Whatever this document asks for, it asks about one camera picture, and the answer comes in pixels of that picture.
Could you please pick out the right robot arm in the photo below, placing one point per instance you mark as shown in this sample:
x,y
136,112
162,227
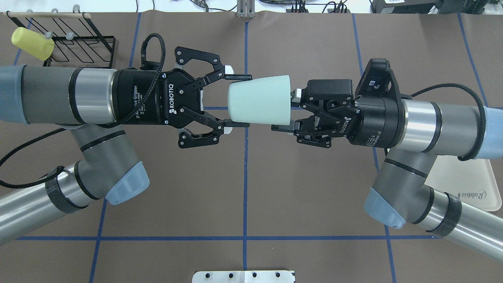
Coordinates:
x,y
416,133

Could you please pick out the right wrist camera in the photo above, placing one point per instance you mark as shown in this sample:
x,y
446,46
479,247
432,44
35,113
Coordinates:
x,y
378,80

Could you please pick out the black wire cup rack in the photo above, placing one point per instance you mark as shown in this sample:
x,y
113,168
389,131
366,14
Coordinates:
x,y
78,42

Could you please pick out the white mounting plate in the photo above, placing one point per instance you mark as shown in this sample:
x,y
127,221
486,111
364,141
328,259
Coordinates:
x,y
245,276

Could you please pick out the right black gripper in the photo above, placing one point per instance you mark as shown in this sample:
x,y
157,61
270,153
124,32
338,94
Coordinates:
x,y
373,122

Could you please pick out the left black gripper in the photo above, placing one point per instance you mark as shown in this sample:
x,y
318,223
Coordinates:
x,y
135,105

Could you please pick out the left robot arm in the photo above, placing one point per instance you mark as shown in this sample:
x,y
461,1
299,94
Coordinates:
x,y
93,104

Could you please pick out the beige tray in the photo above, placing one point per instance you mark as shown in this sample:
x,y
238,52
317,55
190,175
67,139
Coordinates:
x,y
473,181

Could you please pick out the yellow cup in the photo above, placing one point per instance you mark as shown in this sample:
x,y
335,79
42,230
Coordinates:
x,y
33,43

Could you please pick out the green cup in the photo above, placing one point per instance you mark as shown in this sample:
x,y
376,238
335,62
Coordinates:
x,y
261,101

